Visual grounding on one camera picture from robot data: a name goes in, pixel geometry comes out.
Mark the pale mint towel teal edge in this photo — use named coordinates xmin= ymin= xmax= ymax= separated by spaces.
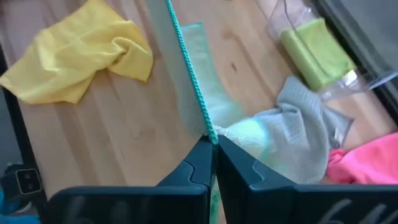
xmin=144 ymin=0 xmax=272 ymax=224

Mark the small black silver-rimmed camera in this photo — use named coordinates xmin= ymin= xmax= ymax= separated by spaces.
xmin=1 ymin=164 xmax=44 ymax=202

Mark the lime green microfiber towel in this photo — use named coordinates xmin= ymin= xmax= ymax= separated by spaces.
xmin=279 ymin=17 xmax=358 ymax=92

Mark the blue plastic part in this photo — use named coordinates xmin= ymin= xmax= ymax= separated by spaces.
xmin=0 ymin=189 xmax=41 ymax=224

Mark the grey waffle microfiber towel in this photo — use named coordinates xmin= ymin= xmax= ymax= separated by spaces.
xmin=253 ymin=75 xmax=355 ymax=185

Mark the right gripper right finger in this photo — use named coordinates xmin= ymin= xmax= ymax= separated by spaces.
xmin=216 ymin=135 xmax=296 ymax=224

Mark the clear plastic bin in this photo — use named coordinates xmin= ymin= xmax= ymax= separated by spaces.
xmin=264 ymin=0 xmax=398 ymax=102

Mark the pink microfiber towel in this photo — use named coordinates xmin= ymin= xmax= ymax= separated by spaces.
xmin=325 ymin=131 xmax=398 ymax=185

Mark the yellow microfiber towel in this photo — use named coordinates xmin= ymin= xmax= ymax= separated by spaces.
xmin=0 ymin=0 xmax=155 ymax=106

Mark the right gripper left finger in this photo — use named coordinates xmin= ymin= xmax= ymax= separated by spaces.
xmin=157 ymin=136 xmax=217 ymax=224

